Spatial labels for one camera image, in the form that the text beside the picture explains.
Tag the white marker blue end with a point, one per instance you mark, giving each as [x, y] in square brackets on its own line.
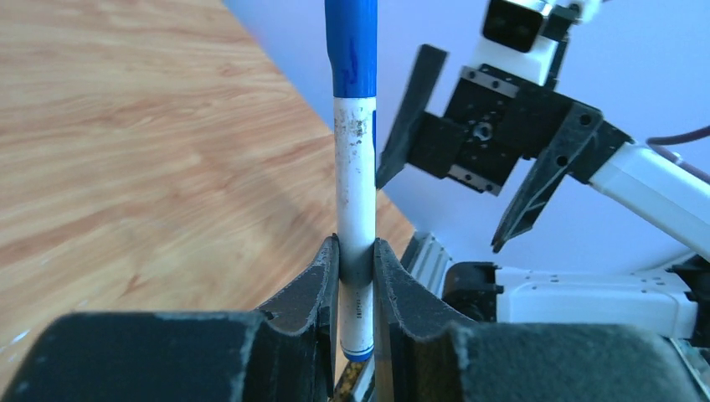
[351, 35]

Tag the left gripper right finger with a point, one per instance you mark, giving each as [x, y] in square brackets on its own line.
[428, 351]

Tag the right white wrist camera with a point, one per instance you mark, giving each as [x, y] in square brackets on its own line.
[528, 39]

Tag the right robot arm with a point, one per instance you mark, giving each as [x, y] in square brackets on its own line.
[552, 213]

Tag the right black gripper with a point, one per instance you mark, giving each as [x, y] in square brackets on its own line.
[493, 120]

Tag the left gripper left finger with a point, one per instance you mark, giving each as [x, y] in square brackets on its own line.
[284, 350]

